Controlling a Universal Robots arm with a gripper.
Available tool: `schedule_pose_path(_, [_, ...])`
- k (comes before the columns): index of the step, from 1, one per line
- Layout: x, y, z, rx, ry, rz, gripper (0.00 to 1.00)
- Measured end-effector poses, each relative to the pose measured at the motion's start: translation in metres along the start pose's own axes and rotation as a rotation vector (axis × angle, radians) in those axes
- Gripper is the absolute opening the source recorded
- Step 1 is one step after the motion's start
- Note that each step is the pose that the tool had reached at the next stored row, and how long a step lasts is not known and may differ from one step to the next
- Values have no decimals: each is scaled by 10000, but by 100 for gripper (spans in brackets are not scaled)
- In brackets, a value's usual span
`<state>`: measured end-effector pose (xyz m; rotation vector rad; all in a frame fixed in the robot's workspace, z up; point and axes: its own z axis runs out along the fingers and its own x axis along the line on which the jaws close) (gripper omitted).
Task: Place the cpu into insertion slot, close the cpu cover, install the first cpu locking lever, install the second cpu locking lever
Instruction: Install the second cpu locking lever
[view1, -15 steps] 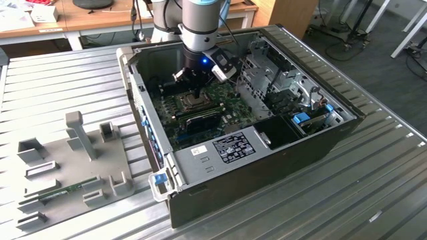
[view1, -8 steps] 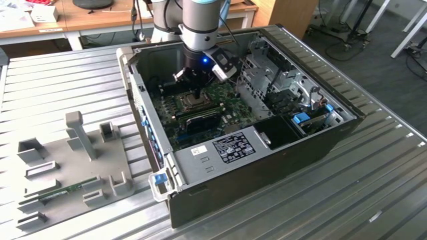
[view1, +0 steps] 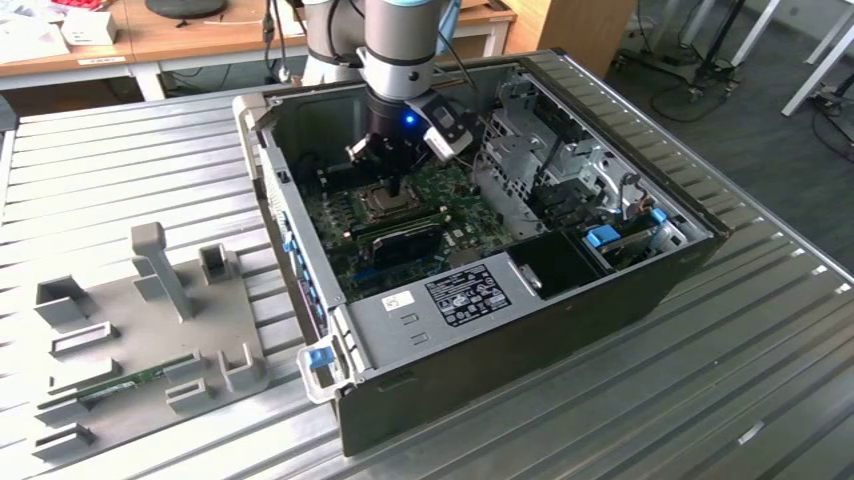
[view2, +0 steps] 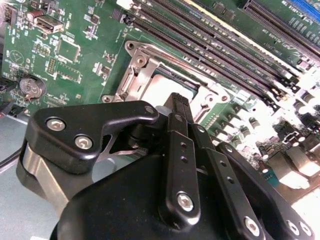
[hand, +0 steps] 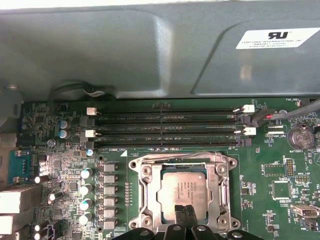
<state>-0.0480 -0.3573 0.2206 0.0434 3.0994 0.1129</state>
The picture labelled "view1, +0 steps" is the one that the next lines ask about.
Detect white cardboard box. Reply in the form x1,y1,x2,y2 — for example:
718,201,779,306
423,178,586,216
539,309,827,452
59,9,120,47

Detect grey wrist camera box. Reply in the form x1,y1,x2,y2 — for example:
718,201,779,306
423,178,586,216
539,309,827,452
403,89,475,162

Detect metal drive cage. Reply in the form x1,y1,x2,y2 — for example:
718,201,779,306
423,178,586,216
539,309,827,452
470,69,695,241

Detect green RAM stick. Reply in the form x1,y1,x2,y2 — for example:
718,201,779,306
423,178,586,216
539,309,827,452
350,212,447,241
44,355,202,407

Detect black graphics card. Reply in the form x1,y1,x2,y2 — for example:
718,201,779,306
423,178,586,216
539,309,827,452
368,223,447,270

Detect wooden cabinet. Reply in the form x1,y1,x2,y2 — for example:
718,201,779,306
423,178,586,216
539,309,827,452
506,0,639,80

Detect grey parts rack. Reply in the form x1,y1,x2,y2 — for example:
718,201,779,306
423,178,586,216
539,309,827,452
29,220,272,464

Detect blue disk carrier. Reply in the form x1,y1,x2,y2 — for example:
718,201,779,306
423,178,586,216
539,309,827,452
578,223,673,274

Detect black power supply label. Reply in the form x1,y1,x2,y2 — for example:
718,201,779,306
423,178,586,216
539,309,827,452
423,263,514,328

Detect black round disc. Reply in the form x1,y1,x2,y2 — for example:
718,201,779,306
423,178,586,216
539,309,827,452
143,0,228,20

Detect grey power supply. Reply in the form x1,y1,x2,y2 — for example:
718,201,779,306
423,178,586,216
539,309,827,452
340,252,543,384

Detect white paper sheets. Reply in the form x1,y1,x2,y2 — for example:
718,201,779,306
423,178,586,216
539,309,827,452
0,12,72,65

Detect green motherboard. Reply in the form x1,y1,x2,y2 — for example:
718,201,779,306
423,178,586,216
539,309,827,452
296,159,535,304

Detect wooden desk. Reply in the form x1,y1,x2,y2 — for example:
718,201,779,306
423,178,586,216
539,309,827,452
0,0,519,104

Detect hanging black cable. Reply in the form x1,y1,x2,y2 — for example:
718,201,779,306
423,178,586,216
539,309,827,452
259,0,302,86

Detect black wheeled stand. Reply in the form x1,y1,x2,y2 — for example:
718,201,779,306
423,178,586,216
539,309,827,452
613,0,753,104

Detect black PC case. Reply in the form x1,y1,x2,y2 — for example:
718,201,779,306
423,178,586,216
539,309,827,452
230,47,735,457

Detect white desk frame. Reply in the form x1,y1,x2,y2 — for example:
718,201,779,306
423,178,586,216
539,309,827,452
730,0,854,117

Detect small white square sticker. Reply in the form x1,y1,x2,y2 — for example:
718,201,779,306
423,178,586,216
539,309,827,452
379,291,418,313

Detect silver square CPU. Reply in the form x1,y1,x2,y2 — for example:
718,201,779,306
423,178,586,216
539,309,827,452
370,185,415,211

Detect metal socket cover frame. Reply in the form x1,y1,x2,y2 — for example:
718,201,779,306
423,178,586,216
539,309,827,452
359,178,424,220

